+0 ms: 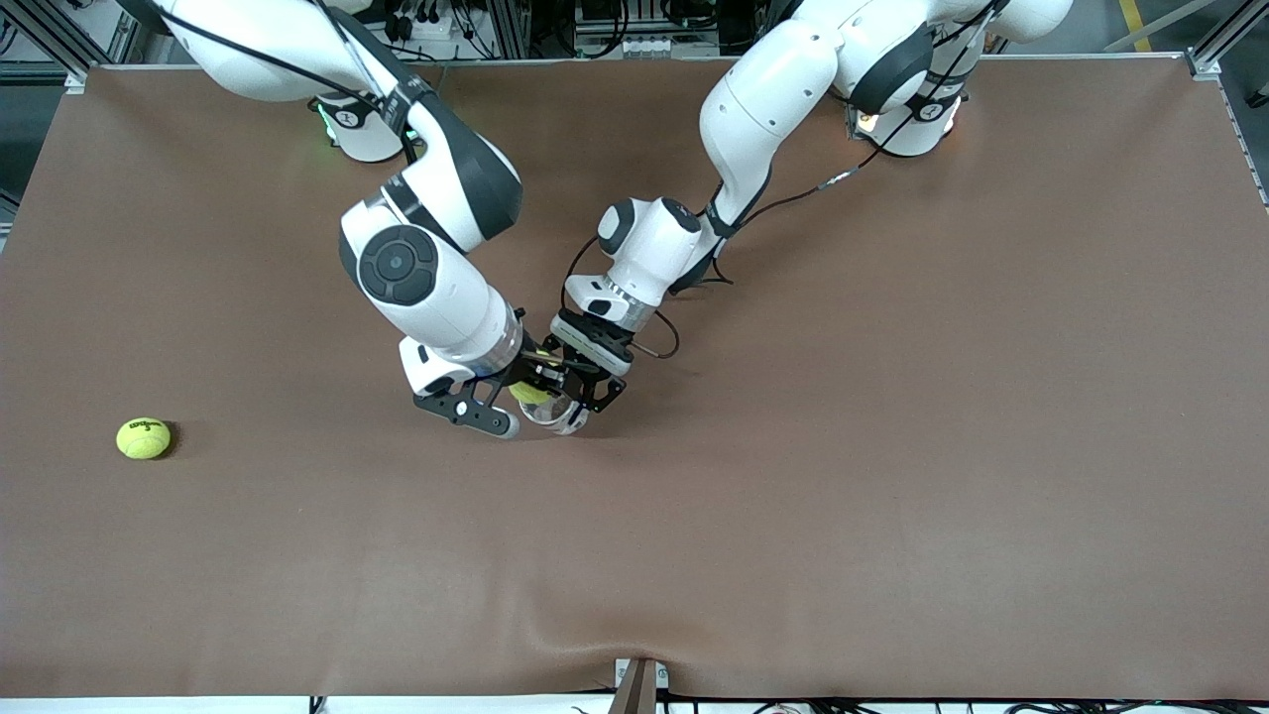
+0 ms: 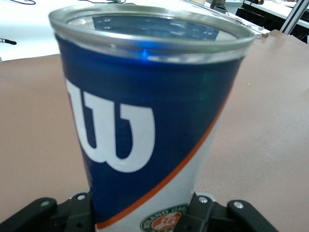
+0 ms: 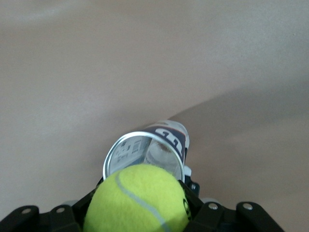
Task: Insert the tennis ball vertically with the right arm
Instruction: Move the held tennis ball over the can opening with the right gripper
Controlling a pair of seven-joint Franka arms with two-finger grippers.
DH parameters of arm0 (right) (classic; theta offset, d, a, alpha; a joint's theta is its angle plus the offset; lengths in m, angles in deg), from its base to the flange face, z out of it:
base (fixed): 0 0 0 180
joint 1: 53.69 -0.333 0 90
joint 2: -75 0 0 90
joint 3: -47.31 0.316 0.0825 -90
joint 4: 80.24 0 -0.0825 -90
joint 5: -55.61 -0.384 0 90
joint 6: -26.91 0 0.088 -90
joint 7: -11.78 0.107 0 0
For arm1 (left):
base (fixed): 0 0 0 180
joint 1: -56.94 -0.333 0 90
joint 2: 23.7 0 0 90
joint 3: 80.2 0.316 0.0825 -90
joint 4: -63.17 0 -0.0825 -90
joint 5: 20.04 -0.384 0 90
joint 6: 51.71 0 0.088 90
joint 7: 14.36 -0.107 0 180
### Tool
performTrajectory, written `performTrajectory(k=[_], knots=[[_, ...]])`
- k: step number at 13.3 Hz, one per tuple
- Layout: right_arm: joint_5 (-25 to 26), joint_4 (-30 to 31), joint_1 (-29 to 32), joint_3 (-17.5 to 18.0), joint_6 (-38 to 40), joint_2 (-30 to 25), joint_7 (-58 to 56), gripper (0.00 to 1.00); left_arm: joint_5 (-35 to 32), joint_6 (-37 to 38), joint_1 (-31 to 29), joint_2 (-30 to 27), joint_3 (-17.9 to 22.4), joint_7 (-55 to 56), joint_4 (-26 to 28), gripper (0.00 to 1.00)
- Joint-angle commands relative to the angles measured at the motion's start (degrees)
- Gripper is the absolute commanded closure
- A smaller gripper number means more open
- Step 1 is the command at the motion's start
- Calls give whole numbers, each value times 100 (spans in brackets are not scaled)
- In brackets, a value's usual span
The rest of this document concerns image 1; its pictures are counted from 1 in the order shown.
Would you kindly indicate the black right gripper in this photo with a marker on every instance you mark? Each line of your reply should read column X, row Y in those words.
column 536, row 374

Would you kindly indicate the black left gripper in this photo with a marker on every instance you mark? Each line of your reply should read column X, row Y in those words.
column 593, row 342

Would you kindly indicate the yellow tennis ball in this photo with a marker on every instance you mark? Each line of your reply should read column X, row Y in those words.
column 143, row 438
column 530, row 394

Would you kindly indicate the clear tennis ball can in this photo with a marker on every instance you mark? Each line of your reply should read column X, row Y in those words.
column 565, row 421

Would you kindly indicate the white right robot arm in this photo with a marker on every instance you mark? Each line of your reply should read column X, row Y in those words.
column 426, row 288

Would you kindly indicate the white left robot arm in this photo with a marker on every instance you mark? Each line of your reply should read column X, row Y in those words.
column 763, row 109

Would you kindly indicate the brown table mat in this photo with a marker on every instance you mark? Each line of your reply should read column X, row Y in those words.
column 892, row 446

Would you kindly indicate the white power strip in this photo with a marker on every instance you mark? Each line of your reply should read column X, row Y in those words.
column 436, row 30

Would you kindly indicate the aluminium bracket with profile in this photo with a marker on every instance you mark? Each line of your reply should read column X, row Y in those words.
column 634, row 694

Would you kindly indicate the aluminium frame profile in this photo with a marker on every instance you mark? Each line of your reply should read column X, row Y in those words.
column 1224, row 48
column 59, row 45

